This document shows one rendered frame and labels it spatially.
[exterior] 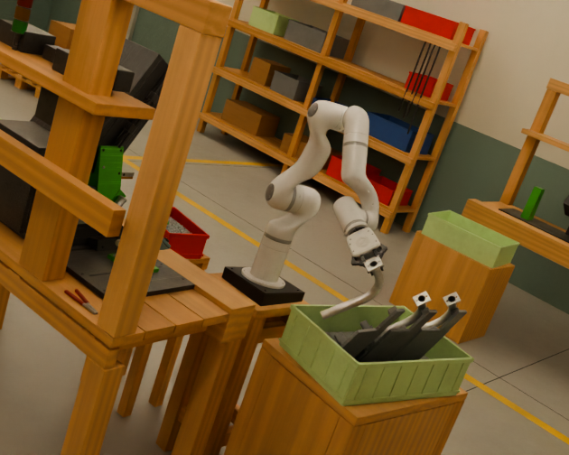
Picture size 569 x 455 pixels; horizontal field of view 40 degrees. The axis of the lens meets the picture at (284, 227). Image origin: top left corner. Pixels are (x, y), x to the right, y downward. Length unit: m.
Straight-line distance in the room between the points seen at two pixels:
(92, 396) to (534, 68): 6.28
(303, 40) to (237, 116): 1.27
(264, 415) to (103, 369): 0.75
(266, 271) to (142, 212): 0.95
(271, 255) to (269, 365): 0.46
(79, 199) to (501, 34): 6.33
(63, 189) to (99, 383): 0.62
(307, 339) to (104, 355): 0.76
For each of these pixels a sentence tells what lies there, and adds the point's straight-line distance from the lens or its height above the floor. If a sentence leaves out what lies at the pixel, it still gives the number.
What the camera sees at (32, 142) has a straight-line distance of 2.99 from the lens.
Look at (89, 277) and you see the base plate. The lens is 2.83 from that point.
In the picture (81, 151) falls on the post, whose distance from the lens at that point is 2.62.
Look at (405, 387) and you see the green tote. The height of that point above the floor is 0.85.
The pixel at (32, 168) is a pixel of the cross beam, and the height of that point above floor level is 1.24.
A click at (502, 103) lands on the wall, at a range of 8.21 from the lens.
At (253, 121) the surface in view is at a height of 0.41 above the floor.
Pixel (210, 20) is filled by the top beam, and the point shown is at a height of 1.89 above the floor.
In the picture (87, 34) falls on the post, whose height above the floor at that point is 1.71.
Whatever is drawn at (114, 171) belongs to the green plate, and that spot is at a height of 1.18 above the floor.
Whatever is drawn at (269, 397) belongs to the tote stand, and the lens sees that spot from 3.03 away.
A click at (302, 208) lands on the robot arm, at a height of 1.24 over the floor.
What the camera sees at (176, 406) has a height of 0.23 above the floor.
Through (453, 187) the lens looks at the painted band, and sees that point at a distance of 8.38.
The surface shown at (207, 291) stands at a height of 0.90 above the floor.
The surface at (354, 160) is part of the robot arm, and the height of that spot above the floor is 1.55.
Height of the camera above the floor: 2.06
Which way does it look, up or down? 17 degrees down
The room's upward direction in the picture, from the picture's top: 19 degrees clockwise
